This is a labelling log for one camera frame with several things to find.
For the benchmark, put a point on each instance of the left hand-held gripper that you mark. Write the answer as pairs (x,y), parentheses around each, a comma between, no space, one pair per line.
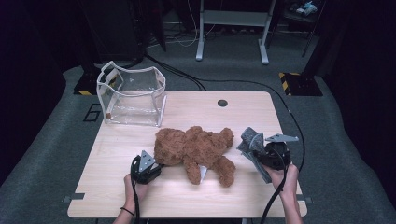
(144,169)

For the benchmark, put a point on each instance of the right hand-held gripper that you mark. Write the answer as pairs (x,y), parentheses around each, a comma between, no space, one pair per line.
(275,155)

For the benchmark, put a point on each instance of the brown teddy bear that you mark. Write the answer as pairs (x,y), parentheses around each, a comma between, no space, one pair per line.
(193,146)

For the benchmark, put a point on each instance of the person's left hand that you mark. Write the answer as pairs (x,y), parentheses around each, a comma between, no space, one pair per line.
(135,193)

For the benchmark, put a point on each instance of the person's right hand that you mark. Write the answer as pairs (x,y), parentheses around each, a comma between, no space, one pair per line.
(286,180)

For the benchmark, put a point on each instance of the black wristband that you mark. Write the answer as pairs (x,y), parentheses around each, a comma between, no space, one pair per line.
(127,211)

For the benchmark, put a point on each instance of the clear plastic bag white trim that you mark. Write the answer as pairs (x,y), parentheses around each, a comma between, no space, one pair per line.
(134,93)

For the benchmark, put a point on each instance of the dark cabinet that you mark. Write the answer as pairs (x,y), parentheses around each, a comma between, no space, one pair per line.
(115,31)

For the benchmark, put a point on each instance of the light blue white object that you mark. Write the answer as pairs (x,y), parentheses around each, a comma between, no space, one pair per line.
(306,7)

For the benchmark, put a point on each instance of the grey table bracket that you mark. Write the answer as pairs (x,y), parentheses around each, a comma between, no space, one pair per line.
(73,196)
(303,198)

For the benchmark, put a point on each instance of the black base plate striped edge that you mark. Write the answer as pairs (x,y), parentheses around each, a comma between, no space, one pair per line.
(85,85)
(303,85)

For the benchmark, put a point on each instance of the white desk frame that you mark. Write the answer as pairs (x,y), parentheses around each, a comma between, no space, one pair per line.
(233,18)

